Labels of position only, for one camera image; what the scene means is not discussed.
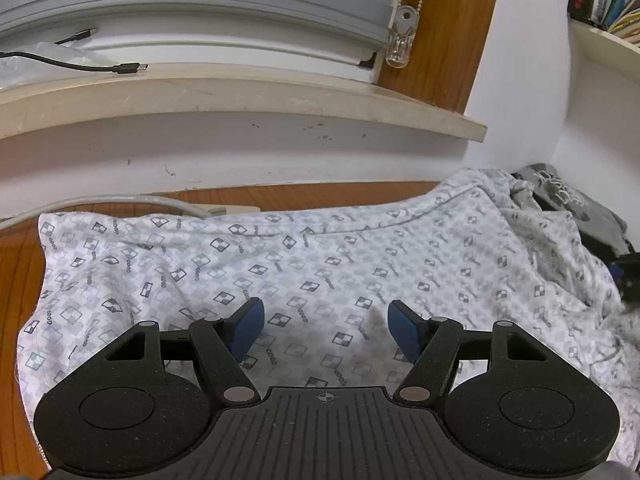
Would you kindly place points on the grey printed t-shirt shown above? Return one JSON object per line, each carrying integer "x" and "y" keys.
{"x": 565, "y": 195}

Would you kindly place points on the white window rail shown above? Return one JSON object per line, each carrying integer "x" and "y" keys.
{"x": 225, "y": 42}

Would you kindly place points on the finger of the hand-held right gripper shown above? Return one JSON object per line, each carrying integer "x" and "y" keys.
{"x": 631, "y": 280}

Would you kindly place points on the beige window sill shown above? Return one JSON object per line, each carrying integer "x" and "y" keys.
{"x": 250, "y": 92}

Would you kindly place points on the clear plastic bag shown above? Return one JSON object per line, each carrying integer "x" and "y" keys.
{"x": 30, "y": 62}

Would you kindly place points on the wooden window frame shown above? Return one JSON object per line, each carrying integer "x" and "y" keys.
{"x": 450, "y": 35}

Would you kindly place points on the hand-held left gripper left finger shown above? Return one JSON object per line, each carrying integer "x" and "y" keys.
{"x": 245, "y": 327}

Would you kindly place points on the white bookshelf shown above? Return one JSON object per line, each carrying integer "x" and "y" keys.
{"x": 600, "y": 35}

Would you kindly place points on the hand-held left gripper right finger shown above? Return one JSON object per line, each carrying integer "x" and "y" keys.
{"x": 405, "y": 330}

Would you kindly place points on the white patterned pajama top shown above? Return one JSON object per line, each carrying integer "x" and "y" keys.
{"x": 320, "y": 260}

